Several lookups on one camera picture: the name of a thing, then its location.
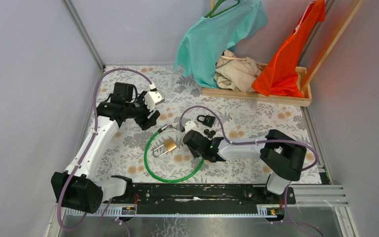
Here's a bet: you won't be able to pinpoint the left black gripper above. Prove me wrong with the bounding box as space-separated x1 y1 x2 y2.
125 91 160 130

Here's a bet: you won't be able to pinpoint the green cable lock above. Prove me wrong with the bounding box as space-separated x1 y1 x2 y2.
143 124 204 184

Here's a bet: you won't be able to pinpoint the brass padlock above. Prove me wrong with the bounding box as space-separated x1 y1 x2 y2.
152 138 177 158

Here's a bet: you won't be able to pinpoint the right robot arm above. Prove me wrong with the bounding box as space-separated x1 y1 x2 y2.
183 129 307 203

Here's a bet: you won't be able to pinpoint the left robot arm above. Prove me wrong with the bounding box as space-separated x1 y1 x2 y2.
51 82 165 213

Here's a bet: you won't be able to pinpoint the floral table mat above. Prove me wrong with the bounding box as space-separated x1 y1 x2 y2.
95 66 311 184

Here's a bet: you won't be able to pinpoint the black padlock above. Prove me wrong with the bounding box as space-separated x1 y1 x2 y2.
196 115 216 128

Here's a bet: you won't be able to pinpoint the black head keys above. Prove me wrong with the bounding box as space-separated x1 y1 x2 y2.
204 129 216 139

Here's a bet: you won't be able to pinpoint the teal t-shirt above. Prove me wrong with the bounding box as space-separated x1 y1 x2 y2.
174 0 268 88

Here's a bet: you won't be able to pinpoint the beige crumpled cloth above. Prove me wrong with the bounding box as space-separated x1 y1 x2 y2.
214 49 263 92

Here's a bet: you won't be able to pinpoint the green clothes hanger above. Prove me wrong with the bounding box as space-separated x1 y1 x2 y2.
204 0 241 18

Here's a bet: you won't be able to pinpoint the orange t-shirt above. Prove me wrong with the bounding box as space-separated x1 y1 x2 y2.
251 0 326 98

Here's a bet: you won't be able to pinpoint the wooden tray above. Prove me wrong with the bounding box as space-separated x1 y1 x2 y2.
201 67 315 107

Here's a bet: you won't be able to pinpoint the wooden rack pole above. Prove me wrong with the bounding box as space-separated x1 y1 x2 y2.
301 0 364 92

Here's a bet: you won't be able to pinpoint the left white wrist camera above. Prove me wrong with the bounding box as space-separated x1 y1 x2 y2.
144 90 165 111

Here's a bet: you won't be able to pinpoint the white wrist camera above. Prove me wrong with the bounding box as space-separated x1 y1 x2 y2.
184 121 197 133
144 90 165 111

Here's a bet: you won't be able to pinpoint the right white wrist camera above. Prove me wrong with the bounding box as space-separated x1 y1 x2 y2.
184 121 197 133

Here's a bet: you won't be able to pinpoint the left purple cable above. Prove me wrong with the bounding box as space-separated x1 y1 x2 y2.
56 68 159 237

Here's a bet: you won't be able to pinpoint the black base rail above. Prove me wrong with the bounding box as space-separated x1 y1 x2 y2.
112 183 296 215

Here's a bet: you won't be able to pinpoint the aluminium corner post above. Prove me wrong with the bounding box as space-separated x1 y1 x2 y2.
61 0 105 72

